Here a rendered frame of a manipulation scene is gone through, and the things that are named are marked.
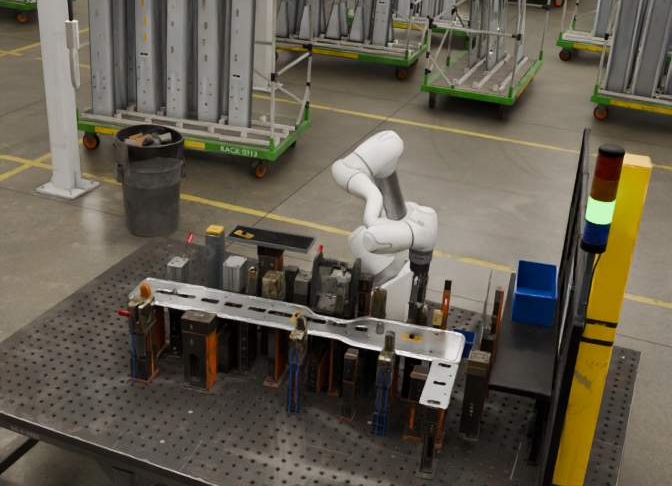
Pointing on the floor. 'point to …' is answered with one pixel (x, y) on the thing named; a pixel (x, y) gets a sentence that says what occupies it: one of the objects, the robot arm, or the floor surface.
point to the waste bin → (150, 177)
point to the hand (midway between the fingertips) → (415, 307)
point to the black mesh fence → (552, 429)
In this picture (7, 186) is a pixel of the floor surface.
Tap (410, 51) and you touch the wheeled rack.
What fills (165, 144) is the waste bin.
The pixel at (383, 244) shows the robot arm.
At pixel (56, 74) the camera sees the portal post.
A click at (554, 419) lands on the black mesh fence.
